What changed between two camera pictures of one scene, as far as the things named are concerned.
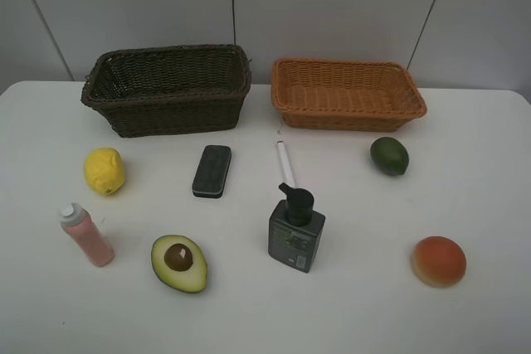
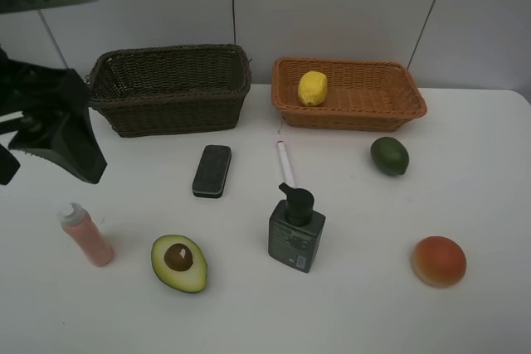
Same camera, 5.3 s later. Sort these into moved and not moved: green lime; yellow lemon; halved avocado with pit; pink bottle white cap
Moved: yellow lemon
Not moved: green lime; halved avocado with pit; pink bottle white cap
